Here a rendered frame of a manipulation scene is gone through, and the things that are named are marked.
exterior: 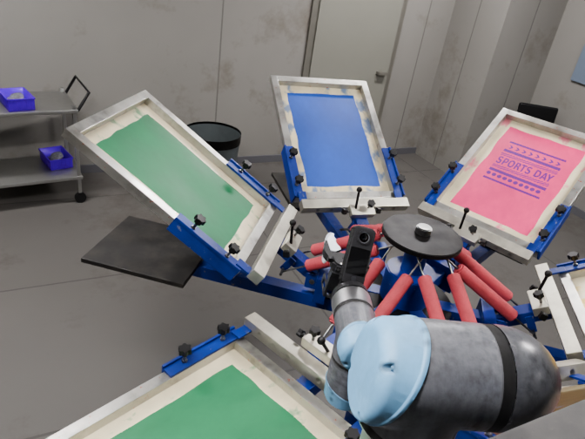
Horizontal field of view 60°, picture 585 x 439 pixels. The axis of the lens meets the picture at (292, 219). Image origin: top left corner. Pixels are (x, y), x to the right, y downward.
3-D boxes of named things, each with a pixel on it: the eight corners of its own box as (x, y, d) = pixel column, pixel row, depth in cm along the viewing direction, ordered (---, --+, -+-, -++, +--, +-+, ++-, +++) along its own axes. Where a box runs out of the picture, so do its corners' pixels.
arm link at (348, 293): (340, 294, 91) (383, 303, 92) (338, 279, 95) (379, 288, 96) (327, 326, 94) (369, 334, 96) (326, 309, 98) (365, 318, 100)
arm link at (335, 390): (383, 417, 93) (397, 374, 88) (323, 413, 92) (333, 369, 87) (375, 384, 100) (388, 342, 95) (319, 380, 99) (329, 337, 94)
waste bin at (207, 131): (225, 181, 512) (231, 121, 481) (242, 205, 473) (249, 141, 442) (176, 185, 491) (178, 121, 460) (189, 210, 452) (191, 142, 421)
